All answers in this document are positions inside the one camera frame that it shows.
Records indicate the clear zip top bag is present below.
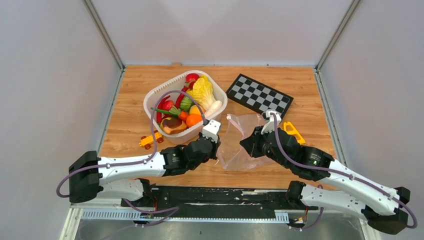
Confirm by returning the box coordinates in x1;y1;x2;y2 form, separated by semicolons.
217;113;273;171

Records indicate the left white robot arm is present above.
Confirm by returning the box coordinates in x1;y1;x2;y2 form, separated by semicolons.
68;133;221;207

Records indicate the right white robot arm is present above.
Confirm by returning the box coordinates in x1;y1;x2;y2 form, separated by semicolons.
239;126;411;235

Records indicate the yellow peach fruit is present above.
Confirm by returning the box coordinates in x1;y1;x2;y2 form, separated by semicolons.
189;105;205;115

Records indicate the green round cabbage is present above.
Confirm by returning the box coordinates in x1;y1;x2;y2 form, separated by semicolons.
179;96;194;112

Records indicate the red chili pepper left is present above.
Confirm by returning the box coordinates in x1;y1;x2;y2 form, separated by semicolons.
156;95;170;124

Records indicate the yellow plastic triangle piece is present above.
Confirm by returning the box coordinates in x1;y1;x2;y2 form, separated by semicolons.
283;121;306;145

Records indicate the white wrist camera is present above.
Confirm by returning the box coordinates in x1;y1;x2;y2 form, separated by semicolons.
260;109;282;135
201;119;222;144

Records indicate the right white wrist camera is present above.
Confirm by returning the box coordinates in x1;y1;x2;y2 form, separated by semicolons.
260;109;282;135

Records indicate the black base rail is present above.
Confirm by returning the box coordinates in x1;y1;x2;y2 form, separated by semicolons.
67;185;375;229

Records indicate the black white checkerboard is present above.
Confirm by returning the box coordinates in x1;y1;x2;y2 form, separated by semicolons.
226;74;294;118

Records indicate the white plastic basket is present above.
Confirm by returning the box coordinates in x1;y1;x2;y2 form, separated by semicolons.
143;70;228;145

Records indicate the red chili pepper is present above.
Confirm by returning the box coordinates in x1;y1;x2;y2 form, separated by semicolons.
174;85;189;109
156;95;170;124

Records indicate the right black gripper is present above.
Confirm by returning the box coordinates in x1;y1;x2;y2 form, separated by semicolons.
240;125;291;169

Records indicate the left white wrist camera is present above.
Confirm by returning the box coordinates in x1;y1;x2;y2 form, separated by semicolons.
201;119;222;144

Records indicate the yellow napa cabbage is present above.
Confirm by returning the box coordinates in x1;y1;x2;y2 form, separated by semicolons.
187;75;223;118

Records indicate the carrot with green stem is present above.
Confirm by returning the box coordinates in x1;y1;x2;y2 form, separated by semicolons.
150;106;189;122

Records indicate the orange fruit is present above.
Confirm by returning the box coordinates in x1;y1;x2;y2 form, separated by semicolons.
185;114;203;128

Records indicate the yellow toy car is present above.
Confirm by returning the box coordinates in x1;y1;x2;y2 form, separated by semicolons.
138;130;164;150

